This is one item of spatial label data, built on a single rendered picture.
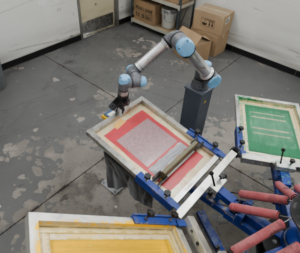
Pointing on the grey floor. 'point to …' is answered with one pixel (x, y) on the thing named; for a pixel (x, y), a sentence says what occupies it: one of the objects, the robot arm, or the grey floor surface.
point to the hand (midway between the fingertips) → (118, 114)
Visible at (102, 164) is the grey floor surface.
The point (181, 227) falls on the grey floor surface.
